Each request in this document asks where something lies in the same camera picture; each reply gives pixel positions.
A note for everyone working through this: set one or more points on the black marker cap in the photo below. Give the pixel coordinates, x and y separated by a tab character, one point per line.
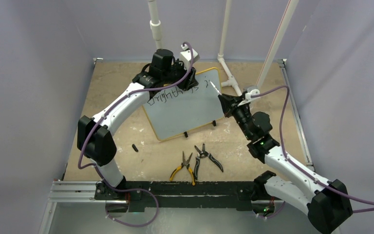
135	148

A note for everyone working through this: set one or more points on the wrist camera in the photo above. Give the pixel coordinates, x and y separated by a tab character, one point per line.
249	95
187	57

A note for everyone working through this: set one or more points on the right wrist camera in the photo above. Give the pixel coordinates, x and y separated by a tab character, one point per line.
249	95

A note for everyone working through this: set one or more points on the black whiteboard stand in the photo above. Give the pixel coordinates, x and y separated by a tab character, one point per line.
206	127

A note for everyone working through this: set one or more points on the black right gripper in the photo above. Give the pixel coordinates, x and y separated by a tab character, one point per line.
228	104

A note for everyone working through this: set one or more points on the yellow framed whiteboard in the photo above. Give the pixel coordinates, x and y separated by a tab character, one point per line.
174	111

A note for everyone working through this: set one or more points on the black grey wire stripper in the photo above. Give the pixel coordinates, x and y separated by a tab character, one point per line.
202	153

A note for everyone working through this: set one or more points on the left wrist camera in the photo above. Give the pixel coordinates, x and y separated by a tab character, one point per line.
187	57

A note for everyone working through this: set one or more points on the white whiteboard marker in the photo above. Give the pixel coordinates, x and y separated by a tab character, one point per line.
215	88

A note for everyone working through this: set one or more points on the black base bar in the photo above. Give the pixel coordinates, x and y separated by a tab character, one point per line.
239	195

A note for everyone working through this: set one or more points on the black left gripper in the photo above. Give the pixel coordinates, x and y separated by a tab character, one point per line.
190	82

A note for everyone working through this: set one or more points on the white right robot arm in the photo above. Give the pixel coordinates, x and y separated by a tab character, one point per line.
315	196

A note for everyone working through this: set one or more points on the white PVC pipe frame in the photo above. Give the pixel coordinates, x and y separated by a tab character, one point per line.
232	30

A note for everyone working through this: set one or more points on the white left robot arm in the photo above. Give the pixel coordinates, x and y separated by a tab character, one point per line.
95	134

